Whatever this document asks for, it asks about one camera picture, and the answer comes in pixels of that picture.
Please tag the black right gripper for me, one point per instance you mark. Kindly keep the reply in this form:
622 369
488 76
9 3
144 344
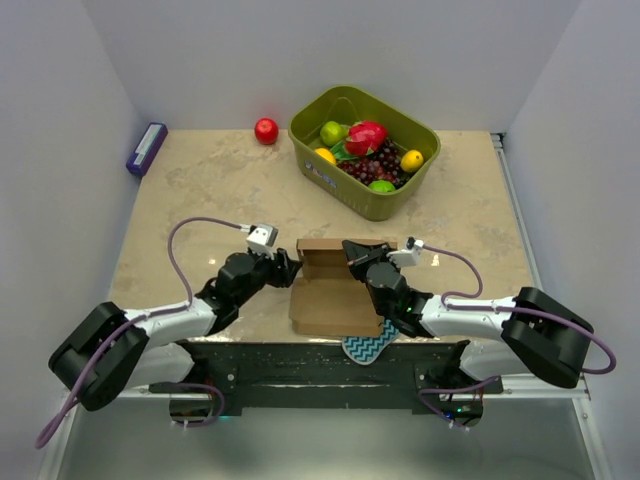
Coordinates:
359 256

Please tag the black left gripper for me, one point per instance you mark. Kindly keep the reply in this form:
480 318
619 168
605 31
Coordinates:
286 273

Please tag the brown cardboard paper box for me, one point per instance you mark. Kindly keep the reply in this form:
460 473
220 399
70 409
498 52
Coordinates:
326 301

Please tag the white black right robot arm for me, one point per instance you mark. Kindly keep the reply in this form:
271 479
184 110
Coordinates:
526 333

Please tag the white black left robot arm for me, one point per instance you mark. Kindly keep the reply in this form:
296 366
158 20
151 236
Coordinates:
99 357

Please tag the purple rectangular box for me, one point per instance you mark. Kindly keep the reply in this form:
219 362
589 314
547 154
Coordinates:
141 159

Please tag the green lime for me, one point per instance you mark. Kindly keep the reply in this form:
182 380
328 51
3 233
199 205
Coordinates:
382 186

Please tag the purple grape bunch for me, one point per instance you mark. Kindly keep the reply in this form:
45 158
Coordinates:
382 164

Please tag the blue zigzag sponge cloth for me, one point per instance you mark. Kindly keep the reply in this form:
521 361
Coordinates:
365 350

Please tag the yellow lemon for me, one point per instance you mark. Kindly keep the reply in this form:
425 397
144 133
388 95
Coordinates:
412 161

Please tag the orange fruit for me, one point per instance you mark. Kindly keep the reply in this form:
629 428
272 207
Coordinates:
326 154

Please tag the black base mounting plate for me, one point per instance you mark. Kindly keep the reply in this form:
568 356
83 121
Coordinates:
406 376

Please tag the red dragon fruit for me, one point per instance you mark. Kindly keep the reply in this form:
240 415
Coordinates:
364 138

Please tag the green apple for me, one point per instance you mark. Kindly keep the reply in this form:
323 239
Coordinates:
331 133

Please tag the red apple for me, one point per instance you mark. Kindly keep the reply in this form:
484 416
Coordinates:
266 131

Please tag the green plastic tub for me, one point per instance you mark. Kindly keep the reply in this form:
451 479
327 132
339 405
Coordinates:
349 105

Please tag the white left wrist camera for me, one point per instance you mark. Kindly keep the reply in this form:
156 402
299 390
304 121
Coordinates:
261 239

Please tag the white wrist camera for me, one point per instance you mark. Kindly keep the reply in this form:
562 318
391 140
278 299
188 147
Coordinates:
261 239
408 255

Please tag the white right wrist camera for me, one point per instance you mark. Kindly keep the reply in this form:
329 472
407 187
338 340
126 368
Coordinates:
408 255

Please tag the aluminium rail frame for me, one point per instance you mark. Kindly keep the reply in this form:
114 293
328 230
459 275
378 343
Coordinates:
590 435

